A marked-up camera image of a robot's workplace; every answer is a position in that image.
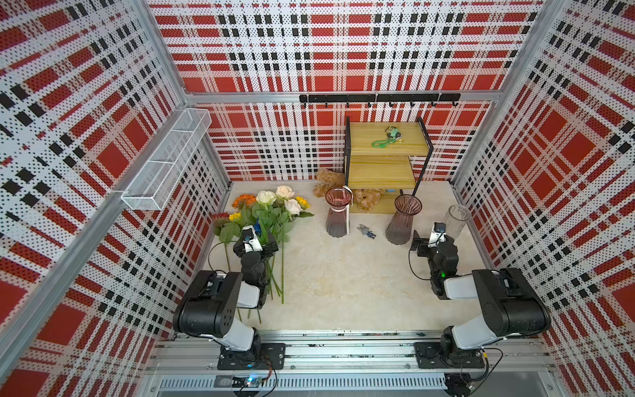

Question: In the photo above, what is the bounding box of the dark pink ribbed vase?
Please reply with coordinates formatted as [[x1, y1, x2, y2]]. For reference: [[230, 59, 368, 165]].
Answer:
[[385, 195, 423, 245]]

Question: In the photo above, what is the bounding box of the wooden shelf black frame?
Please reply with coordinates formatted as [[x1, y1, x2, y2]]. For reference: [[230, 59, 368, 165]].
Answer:
[[344, 117, 434, 214]]

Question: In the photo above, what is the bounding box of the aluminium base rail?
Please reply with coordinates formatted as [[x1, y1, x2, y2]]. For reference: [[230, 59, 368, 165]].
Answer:
[[138, 331, 566, 396]]

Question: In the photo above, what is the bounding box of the black hook rail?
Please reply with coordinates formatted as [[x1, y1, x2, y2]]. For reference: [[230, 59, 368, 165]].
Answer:
[[299, 93, 461, 105]]

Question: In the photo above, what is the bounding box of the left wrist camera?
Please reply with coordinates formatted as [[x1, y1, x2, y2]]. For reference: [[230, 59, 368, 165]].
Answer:
[[241, 226, 263, 252]]

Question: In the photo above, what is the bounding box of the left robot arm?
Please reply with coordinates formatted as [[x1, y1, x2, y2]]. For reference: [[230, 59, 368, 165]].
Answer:
[[173, 226, 279, 357]]

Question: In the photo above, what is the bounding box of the pale green rose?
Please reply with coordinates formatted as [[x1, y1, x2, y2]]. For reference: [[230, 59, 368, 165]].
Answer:
[[255, 190, 278, 299]]

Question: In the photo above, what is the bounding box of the yellow daisy flower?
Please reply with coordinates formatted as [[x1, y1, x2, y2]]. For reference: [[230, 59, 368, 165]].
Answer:
[[295, 196, 310, 210]]

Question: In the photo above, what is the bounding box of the pink glass vase with ribbon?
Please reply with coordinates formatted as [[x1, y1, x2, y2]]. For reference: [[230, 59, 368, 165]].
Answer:
[[325, 186, 353, 238]]

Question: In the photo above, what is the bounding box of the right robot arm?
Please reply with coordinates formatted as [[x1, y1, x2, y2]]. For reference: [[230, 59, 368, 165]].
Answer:
[[410, 232, 551, 360]]

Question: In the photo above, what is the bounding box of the clear glass vase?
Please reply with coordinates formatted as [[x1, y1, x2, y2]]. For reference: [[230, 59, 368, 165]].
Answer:
[[444, 204, 471, 241]]

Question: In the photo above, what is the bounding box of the circuit board on rail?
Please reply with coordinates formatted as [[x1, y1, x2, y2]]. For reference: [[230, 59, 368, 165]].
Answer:
[[232, 375, 263, 390]]

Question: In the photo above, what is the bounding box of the brown teddy bear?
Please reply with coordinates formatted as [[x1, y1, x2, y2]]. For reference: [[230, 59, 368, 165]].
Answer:
[[313, 168, 385, 213]]

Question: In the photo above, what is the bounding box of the white wire wall basket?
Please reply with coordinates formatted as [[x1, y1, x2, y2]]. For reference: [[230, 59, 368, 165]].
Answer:
[[122, 109, 211, 211]]

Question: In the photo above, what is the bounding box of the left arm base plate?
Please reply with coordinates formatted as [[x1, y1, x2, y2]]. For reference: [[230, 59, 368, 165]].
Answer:
[[217, 343, 286, 371]]

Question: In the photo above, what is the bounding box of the cream rose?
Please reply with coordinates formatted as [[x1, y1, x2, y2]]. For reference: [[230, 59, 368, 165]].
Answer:
[[275, 185, 294, 199]]

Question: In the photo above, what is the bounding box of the red daisy flower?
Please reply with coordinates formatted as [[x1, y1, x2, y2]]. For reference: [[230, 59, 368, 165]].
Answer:
[[212, 213, 229, 222]]

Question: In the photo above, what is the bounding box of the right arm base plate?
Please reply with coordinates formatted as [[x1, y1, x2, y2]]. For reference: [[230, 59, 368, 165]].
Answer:
[[414, 342, 486, 370]]

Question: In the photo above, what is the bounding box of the green toy with lanyard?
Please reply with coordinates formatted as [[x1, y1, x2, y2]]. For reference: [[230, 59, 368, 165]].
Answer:
[[371, 126, 403, 149]]

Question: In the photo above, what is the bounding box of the small grey toy figure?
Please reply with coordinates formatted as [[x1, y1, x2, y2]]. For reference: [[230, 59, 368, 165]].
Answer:
[[358, 224, 376, 239]]

